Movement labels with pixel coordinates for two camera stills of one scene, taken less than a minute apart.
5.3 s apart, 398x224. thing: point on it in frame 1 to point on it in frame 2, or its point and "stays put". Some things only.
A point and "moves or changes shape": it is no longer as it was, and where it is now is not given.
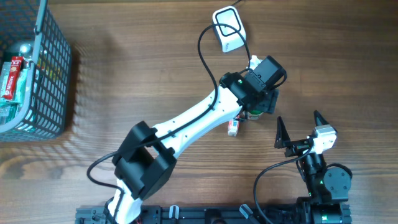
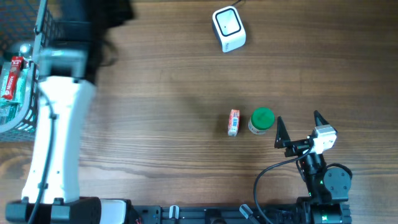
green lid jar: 253,115 moves or changes shape
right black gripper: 283,140 stays put
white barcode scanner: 230,39 stays put
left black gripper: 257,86 to 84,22
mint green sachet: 20,88 stays put
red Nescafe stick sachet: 15,65 stays put
